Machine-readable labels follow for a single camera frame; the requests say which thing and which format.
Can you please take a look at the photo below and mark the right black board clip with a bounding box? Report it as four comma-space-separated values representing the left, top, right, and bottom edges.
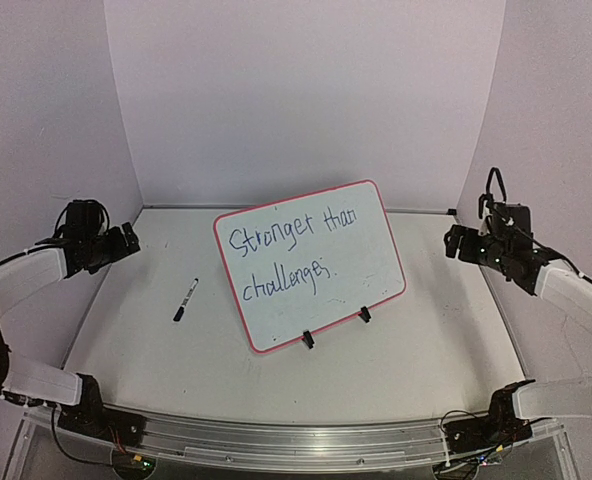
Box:
359, 306, 371, 323

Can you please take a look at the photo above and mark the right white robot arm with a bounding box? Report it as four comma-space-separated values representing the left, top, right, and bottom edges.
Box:
444, 194, 592, 442

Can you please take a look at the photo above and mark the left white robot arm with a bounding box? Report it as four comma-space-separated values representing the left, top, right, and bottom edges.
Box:
0, 199, 146, 446

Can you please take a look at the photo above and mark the base black cable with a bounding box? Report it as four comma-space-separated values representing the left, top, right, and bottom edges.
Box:
438, 409, 517, 471
50, 407, 150, 471

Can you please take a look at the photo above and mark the black board clip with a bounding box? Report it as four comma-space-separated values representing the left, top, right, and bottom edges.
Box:
359, 306, 371, 323
302, 330, 315, 349

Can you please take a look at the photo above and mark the aluminium front rail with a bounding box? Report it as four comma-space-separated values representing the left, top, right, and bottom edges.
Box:
23, 404, 570, 474

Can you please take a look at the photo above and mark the left base black cable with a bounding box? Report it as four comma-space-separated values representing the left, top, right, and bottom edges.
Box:
50, 407, 150, 471

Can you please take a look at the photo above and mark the left black board clip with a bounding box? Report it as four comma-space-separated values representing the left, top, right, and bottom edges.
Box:
302, 330, 315, 349

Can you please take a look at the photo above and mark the right base black cable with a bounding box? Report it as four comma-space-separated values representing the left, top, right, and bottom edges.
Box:
438, 409, 517, 471

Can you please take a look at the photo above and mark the right camera black cable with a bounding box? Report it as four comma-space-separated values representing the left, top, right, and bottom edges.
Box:
484, 167, 508, 204

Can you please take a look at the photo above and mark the white marker pen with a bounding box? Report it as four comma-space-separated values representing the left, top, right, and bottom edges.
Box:
173, 278, 199, 322

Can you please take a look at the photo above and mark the pink framed whiteboard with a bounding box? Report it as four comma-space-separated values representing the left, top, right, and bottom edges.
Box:
213, 180, 407, 354

